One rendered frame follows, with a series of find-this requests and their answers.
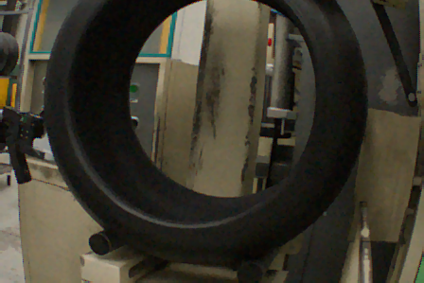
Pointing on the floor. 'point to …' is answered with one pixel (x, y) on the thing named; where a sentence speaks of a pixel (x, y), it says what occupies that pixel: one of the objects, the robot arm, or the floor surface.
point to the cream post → (229, 98)
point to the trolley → (9, 55)
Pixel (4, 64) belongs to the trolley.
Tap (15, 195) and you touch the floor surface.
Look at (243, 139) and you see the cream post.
